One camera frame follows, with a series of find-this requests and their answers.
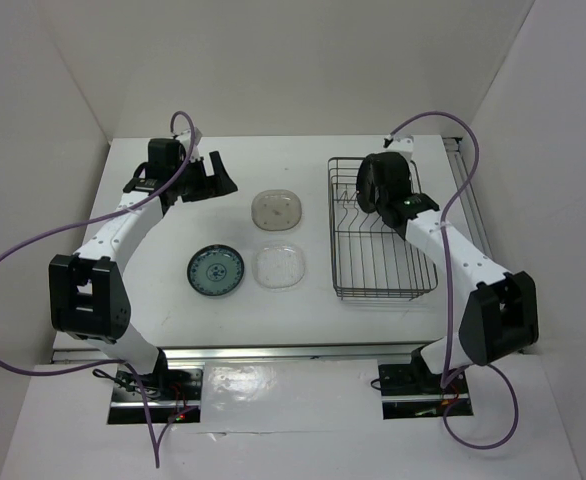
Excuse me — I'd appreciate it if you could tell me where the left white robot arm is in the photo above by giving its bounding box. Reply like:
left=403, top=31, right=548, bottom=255
left=48, top=136, right=238, bottom=399

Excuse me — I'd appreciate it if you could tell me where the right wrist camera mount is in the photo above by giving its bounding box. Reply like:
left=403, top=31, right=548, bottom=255
left=383, top=135, right=415, bottom=161

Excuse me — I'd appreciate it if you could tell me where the black round plate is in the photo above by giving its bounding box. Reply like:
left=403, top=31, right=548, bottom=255
left=356, top=157, right=376, bottom=214

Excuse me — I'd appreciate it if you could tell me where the aluminium rail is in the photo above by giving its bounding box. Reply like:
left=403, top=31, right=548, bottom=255
left=51, top=340, right=444, bottom=365

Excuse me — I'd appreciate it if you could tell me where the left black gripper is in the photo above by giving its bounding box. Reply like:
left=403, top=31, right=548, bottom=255
left=170, top=151, right=236, bottom=203

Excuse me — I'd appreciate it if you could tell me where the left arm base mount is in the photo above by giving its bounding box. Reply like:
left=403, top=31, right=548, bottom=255
left=92, top=368, right=203, bottom=425

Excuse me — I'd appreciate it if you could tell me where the grey wire dish rack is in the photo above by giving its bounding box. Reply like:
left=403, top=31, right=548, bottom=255
left=328, top=157, right=438, bottom=303

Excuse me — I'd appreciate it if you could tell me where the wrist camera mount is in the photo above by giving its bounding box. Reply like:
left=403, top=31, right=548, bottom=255
left=383, top=135, right=415, bottom=161
left=173, top=127, right=202, bottom=163

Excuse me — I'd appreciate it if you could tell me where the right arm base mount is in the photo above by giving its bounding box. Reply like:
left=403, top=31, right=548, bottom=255
left=370, top=364, right=473, bottom=420

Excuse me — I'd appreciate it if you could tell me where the clear glass square plate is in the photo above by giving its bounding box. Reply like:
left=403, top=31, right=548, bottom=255
left=252, top=242, right=307, bottom=291

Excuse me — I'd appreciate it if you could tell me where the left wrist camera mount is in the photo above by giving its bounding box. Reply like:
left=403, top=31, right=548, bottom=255
left=173, top=127, right=202, bottom=163

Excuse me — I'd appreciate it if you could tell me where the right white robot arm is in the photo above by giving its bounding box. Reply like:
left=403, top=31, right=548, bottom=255
left=356, top=152, right=539, bottom=392

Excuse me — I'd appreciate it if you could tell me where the blue patterned round plate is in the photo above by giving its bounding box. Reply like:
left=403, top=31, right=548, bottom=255
left=186, top=244, right=245, bottom=297

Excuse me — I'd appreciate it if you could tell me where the smoky glass square plate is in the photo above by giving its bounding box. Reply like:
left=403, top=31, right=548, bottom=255
left=251, top=189, right=303, bottom=232

